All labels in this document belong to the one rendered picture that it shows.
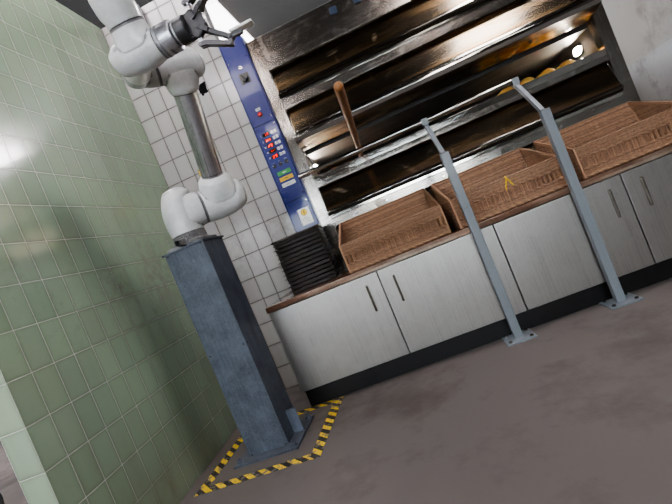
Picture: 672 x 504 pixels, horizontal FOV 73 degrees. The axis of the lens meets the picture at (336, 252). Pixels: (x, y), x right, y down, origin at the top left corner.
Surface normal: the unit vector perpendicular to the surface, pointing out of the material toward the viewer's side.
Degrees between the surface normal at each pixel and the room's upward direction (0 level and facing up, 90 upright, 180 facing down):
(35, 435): 90
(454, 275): 90
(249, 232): 90
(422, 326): 90
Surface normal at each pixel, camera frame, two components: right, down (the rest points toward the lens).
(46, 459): 0.91, -0.38
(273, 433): -0.17, 0.10
